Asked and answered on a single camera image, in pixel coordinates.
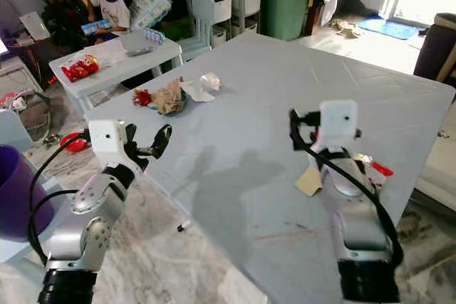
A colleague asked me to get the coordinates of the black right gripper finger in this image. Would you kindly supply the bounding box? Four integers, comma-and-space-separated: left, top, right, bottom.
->
289, 109, 307, 151

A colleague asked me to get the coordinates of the green plastic bin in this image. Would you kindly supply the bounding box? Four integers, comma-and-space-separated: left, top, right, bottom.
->
259, 0, 311, 42

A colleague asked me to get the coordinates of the purple plastic rubbish bin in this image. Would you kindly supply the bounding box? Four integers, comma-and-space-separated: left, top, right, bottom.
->
0, 145, 57, 243

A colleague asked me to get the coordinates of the small crumpled red wrapper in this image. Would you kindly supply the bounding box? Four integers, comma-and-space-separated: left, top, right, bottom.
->
133, 89, 152, 108

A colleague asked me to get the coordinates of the crumpled brown paper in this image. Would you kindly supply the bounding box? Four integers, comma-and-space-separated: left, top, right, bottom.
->
150, 77, 188, 115

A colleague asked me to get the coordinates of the tan cardboard scrap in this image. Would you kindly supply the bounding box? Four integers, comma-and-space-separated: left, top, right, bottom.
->
294, 165, 323, 197

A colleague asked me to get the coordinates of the white paper tissue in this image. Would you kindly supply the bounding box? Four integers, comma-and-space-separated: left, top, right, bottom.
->
180, 80, 214, 102

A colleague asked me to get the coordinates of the clear crumpled plastic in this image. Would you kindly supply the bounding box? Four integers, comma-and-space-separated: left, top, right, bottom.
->
199, 73, 222, 92

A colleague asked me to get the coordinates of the small white plastic table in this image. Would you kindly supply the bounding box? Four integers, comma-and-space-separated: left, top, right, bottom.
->
48, 32, 183, 117

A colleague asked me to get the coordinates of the black and white marker pen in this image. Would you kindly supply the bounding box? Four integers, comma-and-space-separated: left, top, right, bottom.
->
177, 216, 195, 233

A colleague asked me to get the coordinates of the red snack wrapper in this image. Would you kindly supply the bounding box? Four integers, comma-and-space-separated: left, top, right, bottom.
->
355, 153, 395, 181

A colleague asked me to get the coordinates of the red snack packet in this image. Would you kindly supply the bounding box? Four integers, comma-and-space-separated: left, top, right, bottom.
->
62, 54, 101, 83

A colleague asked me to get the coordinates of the grey pouch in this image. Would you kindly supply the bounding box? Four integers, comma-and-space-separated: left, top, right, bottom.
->
121, 32, 155, 56

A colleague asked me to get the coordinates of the crumpled beige floor rag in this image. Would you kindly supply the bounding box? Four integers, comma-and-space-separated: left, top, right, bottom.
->
331, 19, 365, 39

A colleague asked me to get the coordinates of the pack of small drink cartons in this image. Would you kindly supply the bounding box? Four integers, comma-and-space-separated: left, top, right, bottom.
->
144, 28, 167, 44

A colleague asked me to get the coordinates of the light blue plastic chair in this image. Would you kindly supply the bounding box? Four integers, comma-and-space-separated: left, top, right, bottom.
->
0, 108, 73, 266

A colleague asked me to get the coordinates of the blue door mat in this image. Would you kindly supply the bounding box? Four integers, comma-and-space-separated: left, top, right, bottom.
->
357, 17, 422, 41

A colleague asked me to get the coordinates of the pale blue child chair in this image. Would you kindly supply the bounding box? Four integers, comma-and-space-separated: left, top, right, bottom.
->
177, 0, 217, 62

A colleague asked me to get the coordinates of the child in white shirt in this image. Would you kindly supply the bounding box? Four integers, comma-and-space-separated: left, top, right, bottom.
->
80, 0, 133, 38

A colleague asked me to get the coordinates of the white and blue diaper pack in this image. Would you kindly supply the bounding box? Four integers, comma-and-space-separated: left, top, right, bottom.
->
129, 0, 172, 31

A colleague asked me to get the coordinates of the dark purple seat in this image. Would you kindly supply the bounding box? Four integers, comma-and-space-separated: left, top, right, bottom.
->
413, 13, 456, 85

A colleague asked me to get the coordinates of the white tablet board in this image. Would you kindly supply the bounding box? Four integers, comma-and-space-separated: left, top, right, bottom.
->
19, 11, 51, 42

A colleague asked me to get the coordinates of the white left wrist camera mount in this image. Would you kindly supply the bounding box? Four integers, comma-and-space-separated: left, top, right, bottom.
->
89, 120, 129, 172

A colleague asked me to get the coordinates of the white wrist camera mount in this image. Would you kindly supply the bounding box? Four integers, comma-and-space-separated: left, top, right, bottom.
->
89, 120, 129, 172
319, 100, 359, 150

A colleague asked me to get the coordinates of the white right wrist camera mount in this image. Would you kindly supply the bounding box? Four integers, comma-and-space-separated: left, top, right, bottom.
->
319, 100, 359, 150

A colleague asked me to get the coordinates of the wire fan guard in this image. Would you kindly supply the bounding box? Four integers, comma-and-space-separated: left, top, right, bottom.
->
14, 90, 53, 142

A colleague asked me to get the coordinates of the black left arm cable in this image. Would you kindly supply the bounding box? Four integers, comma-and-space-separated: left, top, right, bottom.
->
26, 130, 93, 267

